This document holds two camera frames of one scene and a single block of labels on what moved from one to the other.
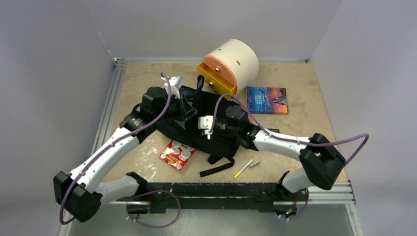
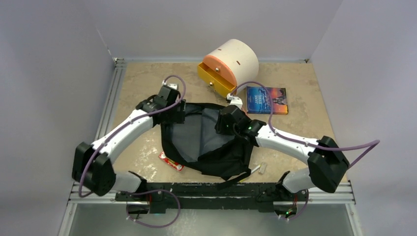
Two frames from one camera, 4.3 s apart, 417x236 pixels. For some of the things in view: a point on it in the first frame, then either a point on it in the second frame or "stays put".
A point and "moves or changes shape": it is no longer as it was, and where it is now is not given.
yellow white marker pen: (237, 174) to (252, 171)
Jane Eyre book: (267, 100) stays put
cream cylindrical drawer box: (237, 61) stays put
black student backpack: (207, 103) moves or changes shape
